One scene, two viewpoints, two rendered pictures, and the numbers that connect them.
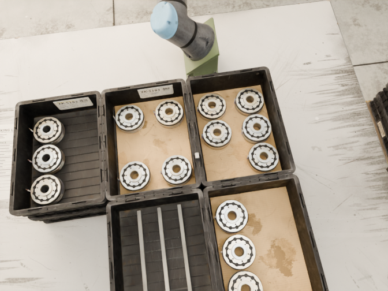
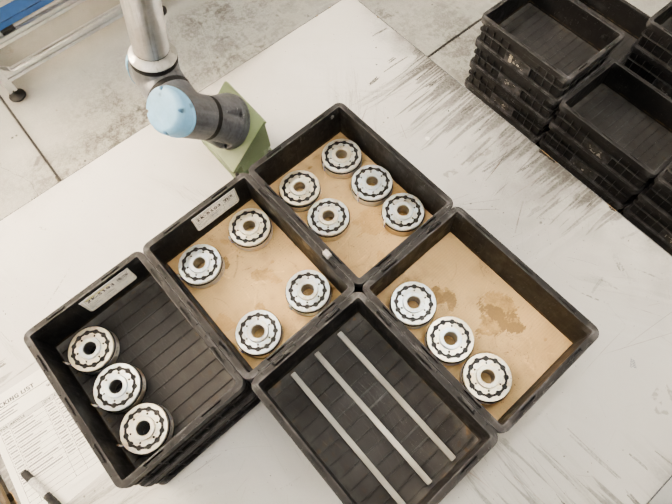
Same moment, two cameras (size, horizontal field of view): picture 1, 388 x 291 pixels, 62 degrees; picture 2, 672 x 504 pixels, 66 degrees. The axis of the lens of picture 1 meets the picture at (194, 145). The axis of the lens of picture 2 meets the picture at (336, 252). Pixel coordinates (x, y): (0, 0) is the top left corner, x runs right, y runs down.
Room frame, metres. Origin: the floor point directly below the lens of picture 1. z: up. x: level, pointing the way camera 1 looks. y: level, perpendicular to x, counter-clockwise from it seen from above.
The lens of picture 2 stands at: (-0.05, 0.22, 1.97)
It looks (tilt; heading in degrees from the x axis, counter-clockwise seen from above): 67 degrees down; 327
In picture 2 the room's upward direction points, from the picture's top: 6 degrees counter-clockwise
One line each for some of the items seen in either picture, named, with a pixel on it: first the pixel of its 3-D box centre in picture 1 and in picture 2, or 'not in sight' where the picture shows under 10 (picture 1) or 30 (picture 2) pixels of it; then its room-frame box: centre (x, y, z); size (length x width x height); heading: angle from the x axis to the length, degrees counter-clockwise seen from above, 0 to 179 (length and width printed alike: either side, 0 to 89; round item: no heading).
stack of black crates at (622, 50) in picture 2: not in sight; (589, 39); (0.65, -1.63, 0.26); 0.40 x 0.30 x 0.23; 2
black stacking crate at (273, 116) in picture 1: (235, 129); (348, 199); (0.44, -0.15, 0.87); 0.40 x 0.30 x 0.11; 3
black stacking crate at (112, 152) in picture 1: (150, 142); (251, 277); (0.42, 0.15, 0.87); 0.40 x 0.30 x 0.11; 3
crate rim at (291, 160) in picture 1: (237, 123); (348, 188); (0.44, -0.15, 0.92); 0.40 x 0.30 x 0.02; 3
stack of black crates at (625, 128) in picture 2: not in sight; (611, 143); (0.24, -1.24, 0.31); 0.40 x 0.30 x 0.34; 1
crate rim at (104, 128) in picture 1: (148, 136); (247, 269); (0.42, 0.15, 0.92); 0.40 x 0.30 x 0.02; 3
